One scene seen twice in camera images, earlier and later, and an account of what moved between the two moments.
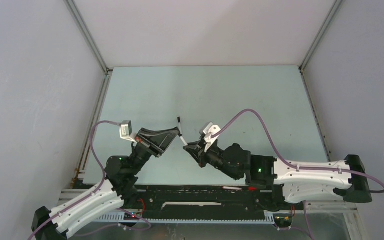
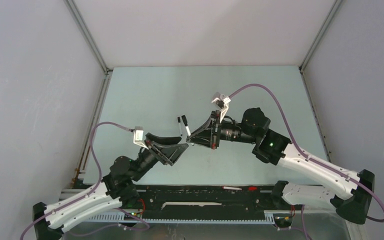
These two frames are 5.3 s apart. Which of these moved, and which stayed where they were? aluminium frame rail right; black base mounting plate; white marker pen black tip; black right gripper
Moved: black right gripper
Stayed: white marker pen black tip; aluminium frame rail right; black base mounting plate
